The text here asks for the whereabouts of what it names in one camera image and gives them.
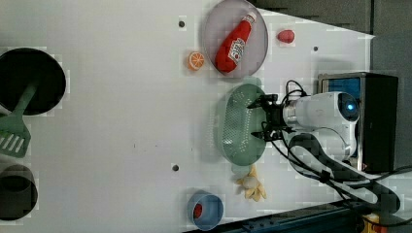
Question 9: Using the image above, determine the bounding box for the red plush ketchup bottle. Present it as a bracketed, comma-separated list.
[215, 12, 257, 73]

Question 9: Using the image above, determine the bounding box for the red ball toy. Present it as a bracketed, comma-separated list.
[193, 204, 203, 218]

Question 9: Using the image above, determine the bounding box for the orange slice toy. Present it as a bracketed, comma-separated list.
[188, 51, 204, 71]

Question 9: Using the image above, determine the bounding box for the peeled banana toy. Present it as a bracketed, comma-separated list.
[236, 164, 267, 202]

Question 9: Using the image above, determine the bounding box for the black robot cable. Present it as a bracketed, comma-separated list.
[263, 80, 412, 227]

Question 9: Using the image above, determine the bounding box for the green oval strainer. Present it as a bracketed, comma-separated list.
[215, 77, 266, 167]

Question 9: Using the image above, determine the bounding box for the silver toaster oven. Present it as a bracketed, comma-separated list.
[318, 72, 398, 174]

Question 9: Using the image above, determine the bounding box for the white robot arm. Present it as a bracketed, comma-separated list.
[249, 91, 401, 215]

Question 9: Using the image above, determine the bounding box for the black pot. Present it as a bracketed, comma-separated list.
[0, 48, 67, 116]

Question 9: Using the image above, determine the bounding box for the blue cup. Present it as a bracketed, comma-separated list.
[187, 190, 223, 231]

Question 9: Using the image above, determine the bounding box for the blue metal frame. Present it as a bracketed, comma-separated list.
[185, 201, 365, 233]

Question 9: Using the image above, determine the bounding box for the green spatula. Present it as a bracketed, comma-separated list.
[0, 84, 36, 158]

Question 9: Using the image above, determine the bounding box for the red strawberry toy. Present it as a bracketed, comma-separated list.
[277, 29, 295, 44]

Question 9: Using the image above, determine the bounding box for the black cylinder cup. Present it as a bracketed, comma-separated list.
[0, 164, 38, 221]

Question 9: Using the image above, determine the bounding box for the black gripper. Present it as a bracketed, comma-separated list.
[248, 94, 287, 141]

